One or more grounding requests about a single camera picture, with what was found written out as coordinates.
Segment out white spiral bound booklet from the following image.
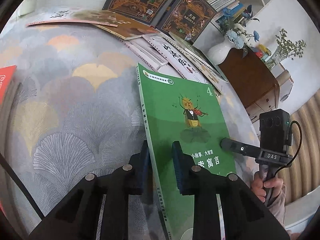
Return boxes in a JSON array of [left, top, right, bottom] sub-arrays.
[[122, 37, 168, 72]]

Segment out brown cover book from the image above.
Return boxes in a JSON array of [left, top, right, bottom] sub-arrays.
[[93, 14, 159, 41]]

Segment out black camera cable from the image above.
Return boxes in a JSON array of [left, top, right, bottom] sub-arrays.
[[269, 121, 303, 181]]

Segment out pink sleeved forearm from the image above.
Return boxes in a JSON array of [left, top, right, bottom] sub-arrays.
[[267, 185, 286, 226]]

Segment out dark ornate encyclopedia right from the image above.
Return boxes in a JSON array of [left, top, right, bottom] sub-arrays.
[[157, 0, 217, 44]]

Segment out black cable left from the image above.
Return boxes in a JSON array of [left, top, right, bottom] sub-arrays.
[[0, 152, 46, 221]]

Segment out white bookshelf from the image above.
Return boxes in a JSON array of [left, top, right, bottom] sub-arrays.
[[194, 0, 280, 50]]

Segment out patterned fan motif tablecloth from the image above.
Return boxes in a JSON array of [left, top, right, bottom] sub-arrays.
[[0, 12, 258, 240]]

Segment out blue and white flowers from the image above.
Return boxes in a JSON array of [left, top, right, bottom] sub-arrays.
[[219, 5, 260, 57]]

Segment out white calligraphy cover book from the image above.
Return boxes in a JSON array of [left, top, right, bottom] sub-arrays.
[[143, 34, 222, 95]]

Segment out white pink edged book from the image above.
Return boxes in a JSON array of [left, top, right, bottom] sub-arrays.
[[27, 9, 118, 27]]

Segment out dark brown wooden cabinet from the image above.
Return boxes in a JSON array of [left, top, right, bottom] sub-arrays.
[[219, 48, 280, 111]]

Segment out glass vase dried sprigs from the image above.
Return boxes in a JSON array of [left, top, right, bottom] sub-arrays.
[[265, 29, 306, 70]]

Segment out black camera box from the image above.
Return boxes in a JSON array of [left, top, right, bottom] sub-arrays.
[[259, 109, 290, 153]]

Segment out beige ribbed radiator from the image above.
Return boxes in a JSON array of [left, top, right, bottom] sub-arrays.
[[278, 92, 320, 205]]

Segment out green paperback book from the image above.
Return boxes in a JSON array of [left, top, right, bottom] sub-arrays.
[[137, 64, 236, 239]]

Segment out red paperback book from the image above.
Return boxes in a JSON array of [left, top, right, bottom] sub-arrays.
[[0, 65, 17, 104]]

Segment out white ceramic vase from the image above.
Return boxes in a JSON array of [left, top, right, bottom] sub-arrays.
[[207, 36, 235, 65]]

